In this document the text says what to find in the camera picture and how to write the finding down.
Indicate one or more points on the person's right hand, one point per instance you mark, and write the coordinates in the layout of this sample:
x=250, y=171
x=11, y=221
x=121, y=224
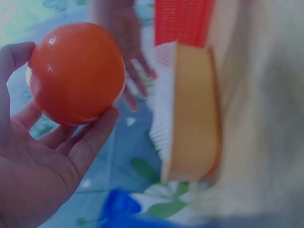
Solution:
x=126, y=40

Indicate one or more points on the red plastic mesh basket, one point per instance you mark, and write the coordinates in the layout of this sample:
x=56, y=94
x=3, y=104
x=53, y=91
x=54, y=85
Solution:
x=183, y=21

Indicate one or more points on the white ribbed object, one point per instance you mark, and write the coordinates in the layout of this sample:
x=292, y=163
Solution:
x=162, y=111

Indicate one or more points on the person's right fingers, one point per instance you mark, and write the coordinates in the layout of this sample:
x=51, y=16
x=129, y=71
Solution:
x=137, y=80

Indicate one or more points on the person's left hand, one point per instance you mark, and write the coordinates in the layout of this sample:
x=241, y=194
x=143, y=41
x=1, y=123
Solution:
x=28, y=171

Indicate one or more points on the person's left thumb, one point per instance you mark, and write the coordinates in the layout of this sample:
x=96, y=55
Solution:
x=16, y=57

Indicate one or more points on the person's right forearm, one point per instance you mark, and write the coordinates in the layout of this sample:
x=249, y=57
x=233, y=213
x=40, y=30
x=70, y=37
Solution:
x=114, y=9

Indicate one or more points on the blue plastic bag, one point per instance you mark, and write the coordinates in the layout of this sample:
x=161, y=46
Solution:
x=118, y=209

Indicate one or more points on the orange round fruit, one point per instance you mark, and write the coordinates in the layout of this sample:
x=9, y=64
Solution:
x=76, y=73

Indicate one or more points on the person's left fingers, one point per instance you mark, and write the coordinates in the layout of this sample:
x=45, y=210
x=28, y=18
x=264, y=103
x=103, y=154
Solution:
x=80, y=145

